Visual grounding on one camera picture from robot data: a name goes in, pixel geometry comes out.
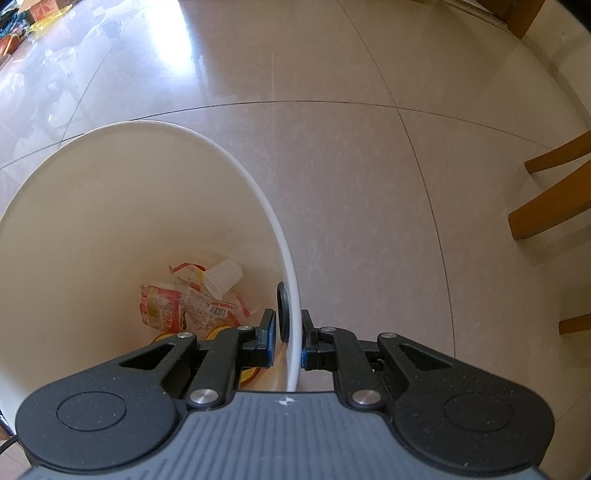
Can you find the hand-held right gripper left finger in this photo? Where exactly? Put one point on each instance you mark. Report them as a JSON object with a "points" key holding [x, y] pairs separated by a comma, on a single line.
{"points": [[271, 339]]}

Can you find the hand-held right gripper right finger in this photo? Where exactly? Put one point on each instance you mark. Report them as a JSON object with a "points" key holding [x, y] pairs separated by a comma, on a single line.
{"points": [[307, 348]]}

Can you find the orange drink can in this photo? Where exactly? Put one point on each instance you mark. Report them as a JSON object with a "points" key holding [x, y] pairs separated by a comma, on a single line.
{"points": [[250, 374]]}

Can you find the red striped clear wrapper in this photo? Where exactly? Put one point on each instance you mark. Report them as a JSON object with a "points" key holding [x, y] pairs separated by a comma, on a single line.
{"points": [[207, 307]]}

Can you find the small white plastic cup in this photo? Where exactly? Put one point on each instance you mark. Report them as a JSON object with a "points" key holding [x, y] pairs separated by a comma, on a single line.
{"points": [[224, 277]]}

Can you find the red white wrapper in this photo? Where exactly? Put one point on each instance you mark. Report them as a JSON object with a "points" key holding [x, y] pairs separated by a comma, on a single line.
{"points": [[159, 307]]}

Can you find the white plastic bin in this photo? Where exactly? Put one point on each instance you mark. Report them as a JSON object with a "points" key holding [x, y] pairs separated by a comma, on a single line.
{"points": [[115, 207]]}

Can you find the black round bin knob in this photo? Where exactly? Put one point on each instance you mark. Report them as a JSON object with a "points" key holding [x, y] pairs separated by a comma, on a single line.
{"points": [[282, 311]]}

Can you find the wooden chair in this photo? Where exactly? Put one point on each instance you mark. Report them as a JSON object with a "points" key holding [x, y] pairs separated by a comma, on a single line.
{"points": [[549, 203]]}

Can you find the colourful clutter pile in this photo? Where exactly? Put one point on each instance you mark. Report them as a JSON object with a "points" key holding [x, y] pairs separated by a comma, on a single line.
{"points": [[23, 23]]}

